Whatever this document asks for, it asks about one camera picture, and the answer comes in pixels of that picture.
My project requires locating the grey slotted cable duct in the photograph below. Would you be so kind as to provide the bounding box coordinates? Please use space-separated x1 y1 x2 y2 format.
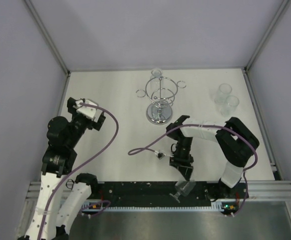
81 201 237 213

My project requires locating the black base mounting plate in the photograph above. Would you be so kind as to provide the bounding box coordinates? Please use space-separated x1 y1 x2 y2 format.
88 181 247 207

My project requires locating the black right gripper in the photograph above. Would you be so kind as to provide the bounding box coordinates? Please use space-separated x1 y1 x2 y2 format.
169 136 194 182

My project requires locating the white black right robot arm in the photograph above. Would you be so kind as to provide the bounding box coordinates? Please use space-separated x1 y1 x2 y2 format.
166 115 260 199

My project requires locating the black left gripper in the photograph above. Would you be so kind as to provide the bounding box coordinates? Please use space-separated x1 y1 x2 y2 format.
66 97 105 148

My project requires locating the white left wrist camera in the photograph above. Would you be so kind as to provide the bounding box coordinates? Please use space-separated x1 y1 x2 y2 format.
74 99 99 120

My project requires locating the clear ribbed wine glass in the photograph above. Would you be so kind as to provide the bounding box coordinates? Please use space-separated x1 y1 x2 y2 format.
169 181 196 203

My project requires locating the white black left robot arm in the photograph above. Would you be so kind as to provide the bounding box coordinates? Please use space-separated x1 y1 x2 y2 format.
21 97 106 240

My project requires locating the chrome wine glass rack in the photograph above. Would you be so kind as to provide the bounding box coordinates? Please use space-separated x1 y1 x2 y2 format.
135 76 187 125

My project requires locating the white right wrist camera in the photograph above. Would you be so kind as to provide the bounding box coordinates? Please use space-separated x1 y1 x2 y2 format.
154 150 173 160

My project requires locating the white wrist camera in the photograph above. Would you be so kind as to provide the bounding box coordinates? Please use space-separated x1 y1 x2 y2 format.
74 99 99 120
154 150 173 160

